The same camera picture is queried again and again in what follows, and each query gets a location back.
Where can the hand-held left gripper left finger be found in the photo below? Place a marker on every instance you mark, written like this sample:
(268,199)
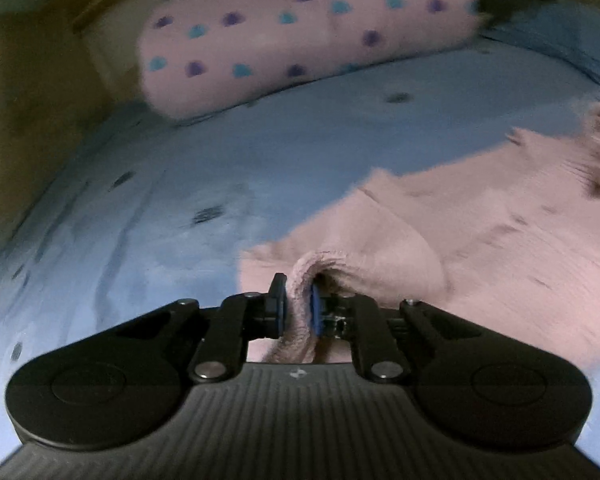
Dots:
(281,305)

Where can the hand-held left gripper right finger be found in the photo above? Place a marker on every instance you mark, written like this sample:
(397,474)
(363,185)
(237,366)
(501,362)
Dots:
(316,310)

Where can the pink knitted sweater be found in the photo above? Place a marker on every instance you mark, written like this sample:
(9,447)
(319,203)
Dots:
(480,240)

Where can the blue floral bed sheet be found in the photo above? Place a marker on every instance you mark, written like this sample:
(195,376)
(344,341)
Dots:
(190,180)

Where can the pink heart print pillow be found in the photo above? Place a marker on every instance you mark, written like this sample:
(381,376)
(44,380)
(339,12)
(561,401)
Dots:
(300,30)

